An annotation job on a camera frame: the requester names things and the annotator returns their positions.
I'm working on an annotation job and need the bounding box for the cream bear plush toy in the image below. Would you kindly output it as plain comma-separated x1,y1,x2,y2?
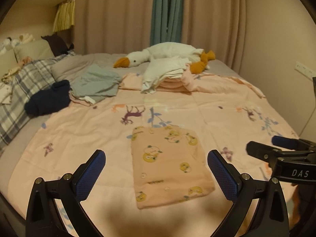
15,33,35,45

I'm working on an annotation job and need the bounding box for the pale pink folded garment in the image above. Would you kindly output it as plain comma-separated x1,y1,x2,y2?
69,90,97,107

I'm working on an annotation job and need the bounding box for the stack of pink folded clothes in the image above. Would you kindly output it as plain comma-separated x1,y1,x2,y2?
155,69,201,93

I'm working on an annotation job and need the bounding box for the white goose plush toy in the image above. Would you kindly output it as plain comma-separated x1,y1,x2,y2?
113,42,216,75

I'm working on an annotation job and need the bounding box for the yellow patterned cloth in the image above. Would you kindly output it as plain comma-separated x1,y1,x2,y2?
1,67,24,83

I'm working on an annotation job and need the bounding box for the grey green garment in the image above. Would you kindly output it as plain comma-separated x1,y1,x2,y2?
73,64,123,97

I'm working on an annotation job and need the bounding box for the grey pillow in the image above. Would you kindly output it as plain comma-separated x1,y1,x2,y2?
51,54,119,82

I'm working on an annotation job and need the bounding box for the blue green window curtain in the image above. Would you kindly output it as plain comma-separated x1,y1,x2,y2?
150,0,186,46

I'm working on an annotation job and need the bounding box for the yellow pleated shelf curtain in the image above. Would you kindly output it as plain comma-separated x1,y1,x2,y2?
53,0,76,33

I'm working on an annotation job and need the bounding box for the plaid pillow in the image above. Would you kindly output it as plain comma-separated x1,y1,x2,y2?
0,49,76,151

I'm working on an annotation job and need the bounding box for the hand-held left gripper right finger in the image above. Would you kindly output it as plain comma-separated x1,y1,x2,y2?
208,150,289,237

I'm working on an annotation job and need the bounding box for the white wall socket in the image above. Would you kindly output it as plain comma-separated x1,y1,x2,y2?
294,61,316,81

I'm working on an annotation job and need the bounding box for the peach printed baby shirt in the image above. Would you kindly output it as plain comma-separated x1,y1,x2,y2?
130,125,215,210

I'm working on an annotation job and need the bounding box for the white clothes pile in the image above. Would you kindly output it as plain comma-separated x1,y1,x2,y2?
0,81,13,104

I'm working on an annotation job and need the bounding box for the pink printed blanket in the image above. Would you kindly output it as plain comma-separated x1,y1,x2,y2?
10,68,300,237

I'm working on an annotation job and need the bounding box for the pink window curtain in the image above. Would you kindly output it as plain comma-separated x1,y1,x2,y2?
180,0,248,71
72,0,159,55

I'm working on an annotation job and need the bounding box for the navy blue garment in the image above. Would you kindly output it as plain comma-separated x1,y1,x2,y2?
25,80,72,117

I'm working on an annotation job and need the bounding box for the beige headboard cushion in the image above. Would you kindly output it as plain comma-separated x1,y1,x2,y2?
0,49,19,77
13,39,55,62

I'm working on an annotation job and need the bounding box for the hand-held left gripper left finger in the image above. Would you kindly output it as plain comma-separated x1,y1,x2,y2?
25,149,106,237

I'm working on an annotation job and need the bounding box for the white dog plush toy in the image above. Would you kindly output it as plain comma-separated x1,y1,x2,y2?
0,38,17,52

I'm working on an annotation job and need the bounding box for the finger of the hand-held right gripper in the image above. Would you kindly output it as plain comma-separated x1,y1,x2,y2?
246,141,316,165
272,135,316,153

